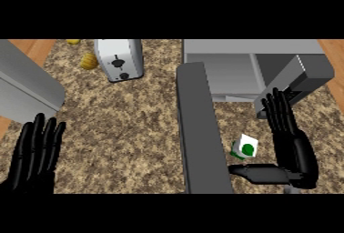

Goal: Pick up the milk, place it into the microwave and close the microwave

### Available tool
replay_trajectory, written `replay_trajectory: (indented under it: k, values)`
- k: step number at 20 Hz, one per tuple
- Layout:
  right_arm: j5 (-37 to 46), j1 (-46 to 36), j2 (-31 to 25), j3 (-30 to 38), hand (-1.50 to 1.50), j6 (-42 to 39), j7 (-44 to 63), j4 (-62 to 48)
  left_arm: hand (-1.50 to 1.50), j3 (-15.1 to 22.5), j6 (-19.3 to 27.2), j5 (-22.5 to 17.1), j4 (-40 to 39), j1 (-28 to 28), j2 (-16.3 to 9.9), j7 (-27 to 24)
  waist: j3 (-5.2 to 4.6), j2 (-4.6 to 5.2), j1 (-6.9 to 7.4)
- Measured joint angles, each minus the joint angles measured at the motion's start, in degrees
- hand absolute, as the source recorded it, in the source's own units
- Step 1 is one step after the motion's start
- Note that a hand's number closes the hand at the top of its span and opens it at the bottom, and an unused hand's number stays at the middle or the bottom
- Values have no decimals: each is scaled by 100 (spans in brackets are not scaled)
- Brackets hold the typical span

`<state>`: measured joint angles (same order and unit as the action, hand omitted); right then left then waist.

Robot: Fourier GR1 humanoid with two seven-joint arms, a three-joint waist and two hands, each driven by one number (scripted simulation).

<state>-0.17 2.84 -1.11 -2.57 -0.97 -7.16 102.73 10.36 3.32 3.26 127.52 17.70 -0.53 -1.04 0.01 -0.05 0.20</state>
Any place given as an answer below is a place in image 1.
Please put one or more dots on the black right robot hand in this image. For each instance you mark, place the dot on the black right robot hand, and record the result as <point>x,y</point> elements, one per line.
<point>289,151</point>

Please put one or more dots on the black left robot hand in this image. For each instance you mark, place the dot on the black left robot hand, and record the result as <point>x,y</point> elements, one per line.
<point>33,157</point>

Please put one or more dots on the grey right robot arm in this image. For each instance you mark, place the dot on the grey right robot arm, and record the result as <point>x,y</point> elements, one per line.
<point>292,190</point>

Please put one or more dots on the white green milk carton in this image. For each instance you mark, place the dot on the white green milk carton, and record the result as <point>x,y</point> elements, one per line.
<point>246,147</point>

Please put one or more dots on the dark grey microwave door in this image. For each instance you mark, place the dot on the dark grey microwave door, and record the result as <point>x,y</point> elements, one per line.
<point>201,130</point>

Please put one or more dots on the grey microwave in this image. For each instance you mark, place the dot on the grey microwave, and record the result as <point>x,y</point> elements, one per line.
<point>269,69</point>

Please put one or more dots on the large grey appliance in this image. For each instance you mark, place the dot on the large grey appliance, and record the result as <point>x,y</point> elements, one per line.
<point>24,88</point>

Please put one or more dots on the yellow ridged squash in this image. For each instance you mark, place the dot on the yellow ridged squash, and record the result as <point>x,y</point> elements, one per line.
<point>89,61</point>

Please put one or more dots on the silver toaster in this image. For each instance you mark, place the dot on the silver toaster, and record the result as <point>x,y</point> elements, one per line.
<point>120,60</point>

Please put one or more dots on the small yellow fruit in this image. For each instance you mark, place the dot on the small yellow fruit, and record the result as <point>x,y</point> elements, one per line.
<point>73,41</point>

